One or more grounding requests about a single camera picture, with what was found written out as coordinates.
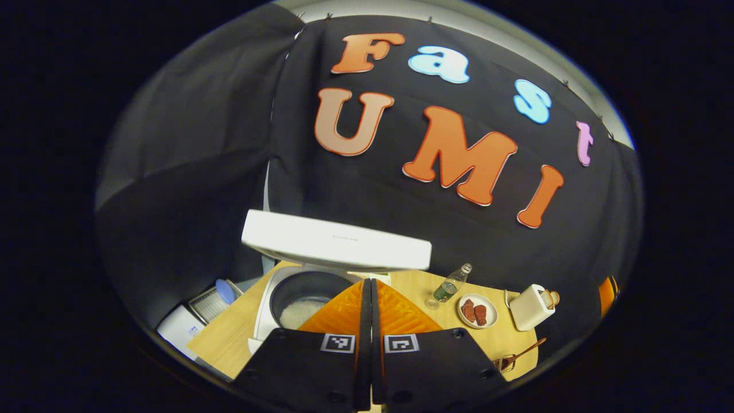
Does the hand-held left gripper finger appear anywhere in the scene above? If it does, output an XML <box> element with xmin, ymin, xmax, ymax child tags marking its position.
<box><xmin>370</xmin><ymin>279</ymin><xmax>509</xmax><ymax>411</ymax></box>
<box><xmin>232</xmin><ymin>279</ymin><xmax>371</xmax><ymax>412</ymax></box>

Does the white rice layer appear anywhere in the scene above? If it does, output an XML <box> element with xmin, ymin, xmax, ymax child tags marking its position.
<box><xmin>279</xmin><ymin>298</ymin><xmax>332</xmax><ymax>330</ymax></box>

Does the wooden spoon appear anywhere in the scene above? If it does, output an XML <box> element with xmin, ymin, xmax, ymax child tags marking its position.
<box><xmin>501</xmin><ymin>337</ymin><xmax>548</xmax><ymax>369</ymax></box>

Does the white rice cooker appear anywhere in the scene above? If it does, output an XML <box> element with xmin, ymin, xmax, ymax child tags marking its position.
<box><xmin>241</xmin><ymin>209</ymin><xmax>432</xmax><ymax>356</ymax></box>

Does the white toaster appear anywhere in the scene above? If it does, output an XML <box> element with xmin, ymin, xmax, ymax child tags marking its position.
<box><xmin>509</xmin><ymin>284</ymin><xmax>555</xmax><ymax>332</ymax></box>

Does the clear plastic water bottle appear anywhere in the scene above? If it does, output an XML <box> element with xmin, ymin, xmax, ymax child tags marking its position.
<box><xmin>425</xmin><ymin>263</ymin><xmax>473</xmax><ymax>310</ymax></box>

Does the white round plate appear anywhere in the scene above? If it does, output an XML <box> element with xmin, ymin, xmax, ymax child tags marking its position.
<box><xmin>457</xmin><ymin>294</ymin><xmax>498</xmax><ymax>329</ymax></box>

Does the white box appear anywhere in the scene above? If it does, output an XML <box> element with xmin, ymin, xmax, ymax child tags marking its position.
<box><xmin>156</xmin><ymin>304</ymin><xmax>208</xmax><ymax>361</ymax></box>

